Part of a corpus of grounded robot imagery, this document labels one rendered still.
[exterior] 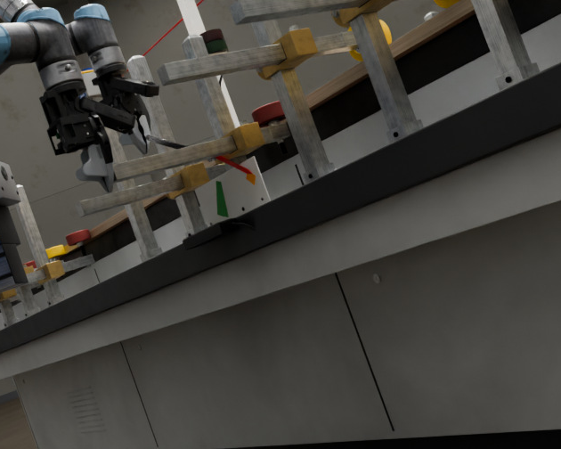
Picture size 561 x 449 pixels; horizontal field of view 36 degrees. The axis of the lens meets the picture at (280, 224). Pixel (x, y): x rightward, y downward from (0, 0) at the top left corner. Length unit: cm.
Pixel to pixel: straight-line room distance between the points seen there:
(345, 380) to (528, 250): 68
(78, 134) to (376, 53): 57
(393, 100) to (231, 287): 74
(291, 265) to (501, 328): 44
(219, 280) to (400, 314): 44
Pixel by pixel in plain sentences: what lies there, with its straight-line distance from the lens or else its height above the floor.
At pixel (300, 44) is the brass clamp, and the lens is 164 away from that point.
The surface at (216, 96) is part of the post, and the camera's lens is 190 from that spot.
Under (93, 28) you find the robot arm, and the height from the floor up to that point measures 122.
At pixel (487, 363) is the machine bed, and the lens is 181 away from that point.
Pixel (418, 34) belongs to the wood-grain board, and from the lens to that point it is 168.
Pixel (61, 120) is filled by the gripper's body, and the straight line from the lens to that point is 166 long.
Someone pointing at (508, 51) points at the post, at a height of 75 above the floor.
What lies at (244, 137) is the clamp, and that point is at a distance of 181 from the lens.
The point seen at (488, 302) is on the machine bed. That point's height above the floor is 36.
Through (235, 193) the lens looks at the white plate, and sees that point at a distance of 188.
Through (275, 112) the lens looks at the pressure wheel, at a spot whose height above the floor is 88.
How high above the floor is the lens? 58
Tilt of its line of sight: 2 degrees up
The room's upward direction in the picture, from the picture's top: 20 degrees counter-clockwise
